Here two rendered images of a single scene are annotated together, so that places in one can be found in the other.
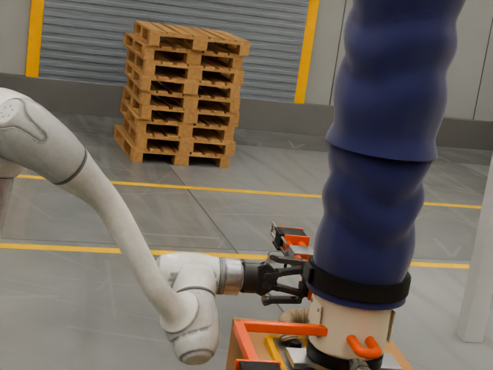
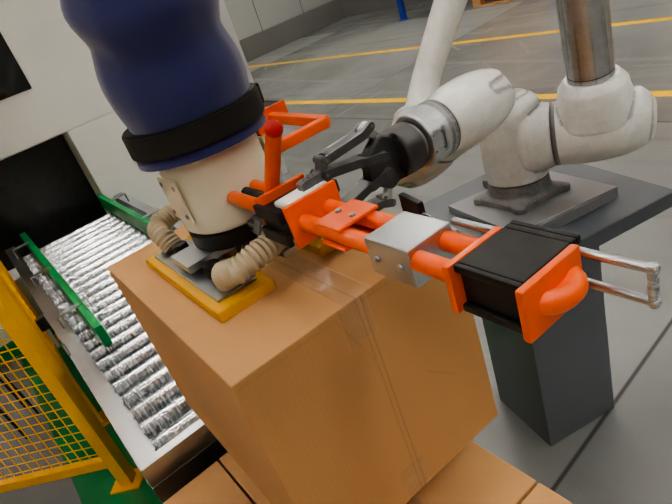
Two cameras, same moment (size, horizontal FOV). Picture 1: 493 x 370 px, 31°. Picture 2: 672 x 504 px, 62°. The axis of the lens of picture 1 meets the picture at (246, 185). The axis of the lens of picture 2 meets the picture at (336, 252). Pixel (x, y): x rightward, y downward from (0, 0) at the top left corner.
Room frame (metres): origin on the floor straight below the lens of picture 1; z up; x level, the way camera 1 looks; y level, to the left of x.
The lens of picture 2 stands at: (2.78, -0.39, 1.49)
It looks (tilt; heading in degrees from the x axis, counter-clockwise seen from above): 28 degrees down; 164
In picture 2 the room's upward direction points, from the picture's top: 20 degrees counter-clockwise
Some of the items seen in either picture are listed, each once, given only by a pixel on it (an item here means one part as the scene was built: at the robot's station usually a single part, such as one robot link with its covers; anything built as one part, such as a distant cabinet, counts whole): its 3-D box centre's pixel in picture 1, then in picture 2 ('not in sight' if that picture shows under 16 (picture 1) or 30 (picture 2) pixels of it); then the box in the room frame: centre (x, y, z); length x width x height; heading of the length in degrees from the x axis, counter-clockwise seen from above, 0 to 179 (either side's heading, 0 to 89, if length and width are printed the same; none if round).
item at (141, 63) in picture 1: (178, 92); not in sight; (9.30, 0.85, 0.65); 1.29 x 1.10 x 1.30; 17
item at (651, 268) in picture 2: (278, 244); (501, 236); (2.38, -0.11, 1.20); 0.31 x 0.03 x 0.05; 12
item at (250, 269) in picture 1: (258, 278); (389, 157); (2.07, -0.06, 1.20); 0.09 x 0.07 x 0.08; 103
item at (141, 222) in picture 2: not in sight; (153, 221); (0.03, -0.41, 0.60); 1.60 x 0.11 x 0.09; 13
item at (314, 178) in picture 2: not in sight; (312, 172); (2.10, -0.19, 1.24); 0.05 x 0.01 x 0.03; 103
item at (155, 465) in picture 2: not in sight; (265, 385); (1.58, -0.34, 0.58); 0.70 x 0.03 x 0.06; 103
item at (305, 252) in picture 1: (301, 257); (410, 247); (2.31, -0.17, 1.19); 0.07 x 0.07 x 0.04; 12
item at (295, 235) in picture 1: (293, 239); (512, 280); (2.44, -0.15, 1.20); 0.08 x 0.07 x 0.05; 12
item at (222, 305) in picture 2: not in sight; (199, 264); (1.87, -0.36, 1.09); 0.34 x 0.10 x 0.05; 12
